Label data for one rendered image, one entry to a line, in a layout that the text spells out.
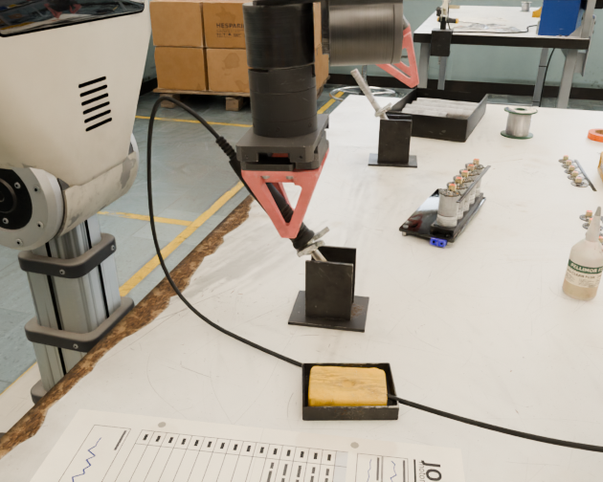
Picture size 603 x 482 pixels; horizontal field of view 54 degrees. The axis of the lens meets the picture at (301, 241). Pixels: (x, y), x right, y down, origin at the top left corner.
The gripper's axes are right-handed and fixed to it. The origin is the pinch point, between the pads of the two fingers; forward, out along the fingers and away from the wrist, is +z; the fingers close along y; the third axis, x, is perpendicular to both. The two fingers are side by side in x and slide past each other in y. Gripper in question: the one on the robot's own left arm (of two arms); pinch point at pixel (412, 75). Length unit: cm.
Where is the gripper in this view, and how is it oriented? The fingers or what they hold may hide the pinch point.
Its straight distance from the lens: 100.3
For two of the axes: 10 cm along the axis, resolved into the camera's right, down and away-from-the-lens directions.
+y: 1.5, -4.4, 8.9
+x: -8.1, 4.7, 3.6
